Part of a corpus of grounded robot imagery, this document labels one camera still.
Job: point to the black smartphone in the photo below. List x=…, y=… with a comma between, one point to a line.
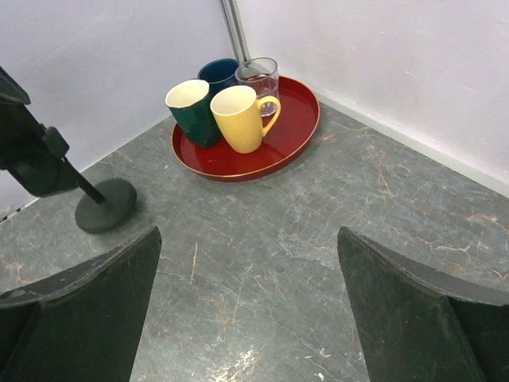
x=33, y=154

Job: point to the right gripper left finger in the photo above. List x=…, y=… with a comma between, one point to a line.
x=83, y=323

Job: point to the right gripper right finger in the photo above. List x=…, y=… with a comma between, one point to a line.
x=416, y=323

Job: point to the clear drinking glass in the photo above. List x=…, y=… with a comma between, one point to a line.
x=261, y=74

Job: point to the black phone stand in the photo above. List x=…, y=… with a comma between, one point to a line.
x=104, y=206

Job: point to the red round tray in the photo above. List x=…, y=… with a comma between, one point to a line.
x=289, y=137

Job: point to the blue mug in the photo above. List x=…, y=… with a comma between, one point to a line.
x=220, y=74

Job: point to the dark green mug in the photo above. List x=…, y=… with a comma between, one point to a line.
x=189, y=103

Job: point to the yellow mug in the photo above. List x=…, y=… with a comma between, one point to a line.
x=238, y=114

